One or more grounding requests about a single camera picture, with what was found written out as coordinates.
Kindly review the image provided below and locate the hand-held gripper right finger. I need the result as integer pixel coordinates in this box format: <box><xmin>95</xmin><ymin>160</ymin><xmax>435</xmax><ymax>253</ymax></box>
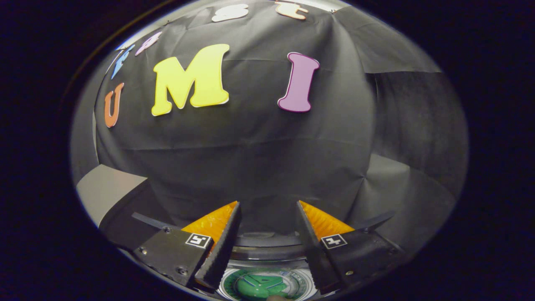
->
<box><xmin>296</xmin><ymin>201</ymin><xmax>404</xmax><ymax>295</ymax></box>

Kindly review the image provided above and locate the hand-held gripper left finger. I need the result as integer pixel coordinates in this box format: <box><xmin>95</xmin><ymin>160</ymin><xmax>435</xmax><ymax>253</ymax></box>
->
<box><xmin>133</xmin><ymin>201</ymin><xmax>242</xmax><ymax>291</ymax></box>

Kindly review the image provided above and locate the dark grey washing machine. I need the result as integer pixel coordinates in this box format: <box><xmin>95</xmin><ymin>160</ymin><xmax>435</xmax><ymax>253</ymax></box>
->
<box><xmin>100</xmin><ymin>209</ymin><xmax>402</xmax><ymax>301</ymax></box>

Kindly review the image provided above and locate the dark washing machine lid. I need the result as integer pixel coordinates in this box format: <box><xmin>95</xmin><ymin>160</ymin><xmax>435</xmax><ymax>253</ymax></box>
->
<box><xmin>132</xmin><ymin>210</ymin><xmax>395</xmax><ymax>301</ymax></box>

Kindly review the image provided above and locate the green polo shirt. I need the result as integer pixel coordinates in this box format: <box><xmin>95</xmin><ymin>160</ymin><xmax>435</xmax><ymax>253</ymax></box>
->
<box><xmin>235</xmin><ymin>272</ymin><xmax>290</xmax><ymax>300</ymax></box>

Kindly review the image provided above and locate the grey cabinet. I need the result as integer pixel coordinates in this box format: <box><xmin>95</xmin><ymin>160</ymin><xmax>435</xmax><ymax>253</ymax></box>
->
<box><xmin>76</xmin><ymin>164</ymin><xmax>149</xmax><ymax>228</ymax></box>

